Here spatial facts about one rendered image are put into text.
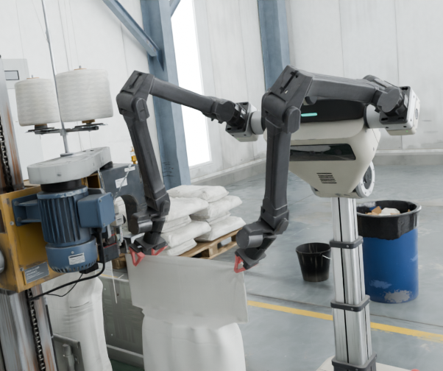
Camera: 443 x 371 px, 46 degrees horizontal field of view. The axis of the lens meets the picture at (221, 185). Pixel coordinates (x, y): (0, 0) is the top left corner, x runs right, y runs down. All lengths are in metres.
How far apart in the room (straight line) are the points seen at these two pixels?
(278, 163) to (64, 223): 0.66
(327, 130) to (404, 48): 7.95
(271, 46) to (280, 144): 9.17
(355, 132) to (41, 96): 1.06
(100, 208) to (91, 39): 5.82
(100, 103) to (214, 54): 7.60
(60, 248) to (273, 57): 9.13
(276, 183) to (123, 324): 1.47
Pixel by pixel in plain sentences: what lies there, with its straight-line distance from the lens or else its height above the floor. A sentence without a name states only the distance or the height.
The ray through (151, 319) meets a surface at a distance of 1.93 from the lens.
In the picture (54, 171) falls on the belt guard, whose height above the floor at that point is 1.40.
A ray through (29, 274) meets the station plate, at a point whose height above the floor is 1.07.
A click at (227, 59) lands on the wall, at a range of 9.49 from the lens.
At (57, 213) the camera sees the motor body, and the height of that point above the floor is 1.27.
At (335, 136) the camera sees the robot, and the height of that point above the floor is 1.39.
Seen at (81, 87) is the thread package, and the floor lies 1.63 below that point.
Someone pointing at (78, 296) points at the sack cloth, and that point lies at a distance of 2.23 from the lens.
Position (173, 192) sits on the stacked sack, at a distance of 5.51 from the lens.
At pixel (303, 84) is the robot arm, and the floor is 1.57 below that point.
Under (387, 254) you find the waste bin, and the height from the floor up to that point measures 0.37.
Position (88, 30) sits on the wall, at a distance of 7.29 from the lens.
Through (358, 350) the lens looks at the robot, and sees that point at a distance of 2.24.
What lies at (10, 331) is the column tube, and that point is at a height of 0.88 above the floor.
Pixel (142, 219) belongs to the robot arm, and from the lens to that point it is 1.78.
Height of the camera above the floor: 1.56
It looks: 10 degrees down
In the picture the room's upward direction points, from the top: 6 degrees counter-clockwise
